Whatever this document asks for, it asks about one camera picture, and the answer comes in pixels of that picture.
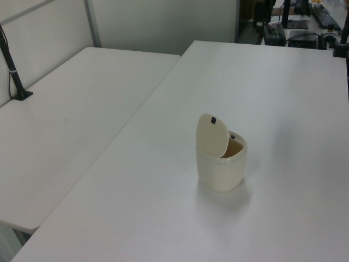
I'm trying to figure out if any cream trash bin lid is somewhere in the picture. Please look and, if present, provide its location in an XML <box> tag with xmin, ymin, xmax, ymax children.
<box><xmin>196</xmin><ymin>112</ymin><xmax>229</xmax><ymax>159</ymax></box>

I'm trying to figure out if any cream plastic trash bin body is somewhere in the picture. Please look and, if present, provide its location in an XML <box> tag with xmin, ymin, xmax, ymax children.
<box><xmin>195</xmin><ymin>130</ymin><xmax>248</xmax><ymax>193</ymax></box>

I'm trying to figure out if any black device with green parts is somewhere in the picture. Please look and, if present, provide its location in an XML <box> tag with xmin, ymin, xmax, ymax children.
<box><xmin>262</xmin><ymin>22</ymin><xmax>286</xmax><ymax>46</ymax></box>

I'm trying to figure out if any black electronics box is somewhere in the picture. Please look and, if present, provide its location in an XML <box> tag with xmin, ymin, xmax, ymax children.
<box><xmin>288</xmin><ymin>30</ymin><xmax>320</xmax><ymax>49</ymax></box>

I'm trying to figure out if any black monitor stand pole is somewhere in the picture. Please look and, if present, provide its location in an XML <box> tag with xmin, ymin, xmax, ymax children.
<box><xmin>282</xmin><ymin>0</ymin><xmax>309</xmax><ymax>29</ymax></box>

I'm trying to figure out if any black keyboard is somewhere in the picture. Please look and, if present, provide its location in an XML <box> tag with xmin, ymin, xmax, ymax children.
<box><xmin>311</xmin><ymin>3</ymin><xmax>342</xmax><ymax>31</ymax></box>

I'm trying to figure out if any grey metal partition post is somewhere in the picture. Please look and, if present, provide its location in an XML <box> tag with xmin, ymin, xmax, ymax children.
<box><xmin>83</xmin><ymin>0</ymin><xmax>103</xmax><ymax>48</ymax></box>

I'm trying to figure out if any black camera stand pole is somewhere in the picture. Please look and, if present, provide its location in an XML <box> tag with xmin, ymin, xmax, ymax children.
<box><xmin>0</xmin><ymin>23</ymin><xmax>34</xmax><ymax>100</ymax></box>

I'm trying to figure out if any black table clamp mount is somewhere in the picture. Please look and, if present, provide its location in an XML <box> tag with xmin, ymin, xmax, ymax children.
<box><xmin>332</xmin><ymin>16</ymin><xmax>349</xmax><ymax>58</ymax></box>

